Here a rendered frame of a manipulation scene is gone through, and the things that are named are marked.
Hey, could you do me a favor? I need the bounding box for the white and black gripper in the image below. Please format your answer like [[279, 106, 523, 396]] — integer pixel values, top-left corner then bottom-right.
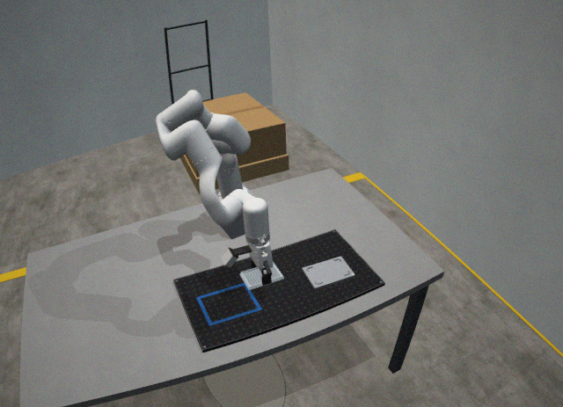
[[246, 239, 274, 286]]

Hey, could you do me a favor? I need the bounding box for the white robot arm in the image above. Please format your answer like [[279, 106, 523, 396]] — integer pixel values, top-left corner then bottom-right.
[[156, 90, 270, 245]]

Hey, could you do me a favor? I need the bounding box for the blue tape outline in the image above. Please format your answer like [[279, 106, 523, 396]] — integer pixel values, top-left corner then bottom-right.
[[196, 283, 262, 326]]

